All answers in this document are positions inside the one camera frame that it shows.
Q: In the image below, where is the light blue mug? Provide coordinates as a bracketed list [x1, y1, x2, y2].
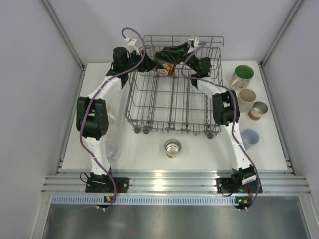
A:
[241, 128, 260, 150]

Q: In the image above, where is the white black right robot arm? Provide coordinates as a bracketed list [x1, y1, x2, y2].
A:
[76, 47, 156, 184]

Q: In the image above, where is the steel cup brown sleeve centre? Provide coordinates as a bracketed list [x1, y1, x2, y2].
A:
[164, 139, 182, 158]

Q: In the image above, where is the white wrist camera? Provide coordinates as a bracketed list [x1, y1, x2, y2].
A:
[188, 36, 201, 50]
[125, 37, 139, 48]

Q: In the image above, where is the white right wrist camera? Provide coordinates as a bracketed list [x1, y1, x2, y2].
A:
[125, 37, 139, 48]

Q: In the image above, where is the cream mug with handle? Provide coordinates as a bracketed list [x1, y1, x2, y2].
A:
[106, 104, 116, 123]

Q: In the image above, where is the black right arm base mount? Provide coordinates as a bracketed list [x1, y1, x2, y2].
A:
[85, 172, 129, 193]

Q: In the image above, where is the black skull mug red inside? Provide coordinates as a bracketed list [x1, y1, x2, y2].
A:
[153, 58, 177, 77]

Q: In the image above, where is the aluminium corner frame post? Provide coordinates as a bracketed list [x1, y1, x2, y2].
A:
[40, 0, 85, 71]

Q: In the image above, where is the grey wire dish rack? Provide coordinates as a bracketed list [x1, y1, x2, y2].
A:
[125, 35, 224, 139]

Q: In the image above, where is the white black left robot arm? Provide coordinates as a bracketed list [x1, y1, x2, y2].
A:
[153, 41, 261, 193]

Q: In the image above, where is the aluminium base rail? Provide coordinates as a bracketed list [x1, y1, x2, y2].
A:
[41, 170, 311, 196]

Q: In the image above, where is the perforated blue-grey cable tray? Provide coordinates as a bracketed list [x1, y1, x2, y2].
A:
[51, 195, 239, 206]

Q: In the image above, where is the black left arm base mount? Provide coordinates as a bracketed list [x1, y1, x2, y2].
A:
[216, 177, 263, 197]

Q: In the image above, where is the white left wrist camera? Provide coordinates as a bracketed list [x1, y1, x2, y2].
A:
[188, 36, 201, 50]

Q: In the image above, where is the clear glass tumbler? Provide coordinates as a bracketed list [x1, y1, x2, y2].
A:
[105, 141, 119, 161]

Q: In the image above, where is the cream mug green inside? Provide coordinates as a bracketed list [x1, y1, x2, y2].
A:
[230, 65, 254, 91]

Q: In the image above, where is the beige plain cup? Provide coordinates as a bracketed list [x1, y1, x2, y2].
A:
[238, 89, 256, 113]

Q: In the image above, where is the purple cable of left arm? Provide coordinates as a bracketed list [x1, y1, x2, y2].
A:
[180, 41, 260, 211]

